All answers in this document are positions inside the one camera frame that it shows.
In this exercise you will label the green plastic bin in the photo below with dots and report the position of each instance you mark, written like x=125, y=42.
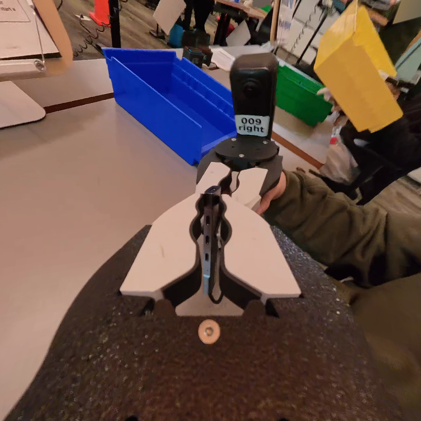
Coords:
x=296, y=95

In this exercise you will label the white flat stand base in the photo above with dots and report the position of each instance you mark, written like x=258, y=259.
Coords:
x=16, y=105

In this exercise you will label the clear acrylic sign holder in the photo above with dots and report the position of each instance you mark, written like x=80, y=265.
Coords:
x=19, y=36

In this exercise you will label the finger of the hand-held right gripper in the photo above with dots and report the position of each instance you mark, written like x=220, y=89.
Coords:
x=212, y=174
x=251, y=187

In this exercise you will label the blue plastic bin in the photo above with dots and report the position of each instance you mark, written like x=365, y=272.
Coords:
x=154, y=108

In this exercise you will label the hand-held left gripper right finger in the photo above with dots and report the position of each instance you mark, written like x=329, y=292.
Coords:
x=256, y=256

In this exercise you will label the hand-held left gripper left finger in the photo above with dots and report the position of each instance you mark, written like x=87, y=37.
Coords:
x=164, y=250

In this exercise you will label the brown cardboard panel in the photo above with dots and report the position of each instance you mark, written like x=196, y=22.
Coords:
x=54, y=29

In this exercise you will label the grey usb hub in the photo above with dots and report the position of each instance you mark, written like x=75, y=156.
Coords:
x=208, y=236

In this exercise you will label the yellow cardboard box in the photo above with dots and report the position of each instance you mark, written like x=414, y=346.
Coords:
x=355, y=75

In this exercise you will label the person's right hand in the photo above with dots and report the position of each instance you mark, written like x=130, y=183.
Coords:
x=273, y=195

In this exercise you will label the orange traffic cone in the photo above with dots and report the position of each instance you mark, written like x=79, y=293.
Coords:
x=100, y=11

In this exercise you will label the black pole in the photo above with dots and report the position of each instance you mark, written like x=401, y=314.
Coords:
x=115, y=23

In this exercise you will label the black action camera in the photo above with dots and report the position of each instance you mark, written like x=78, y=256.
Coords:
x=197, y=56

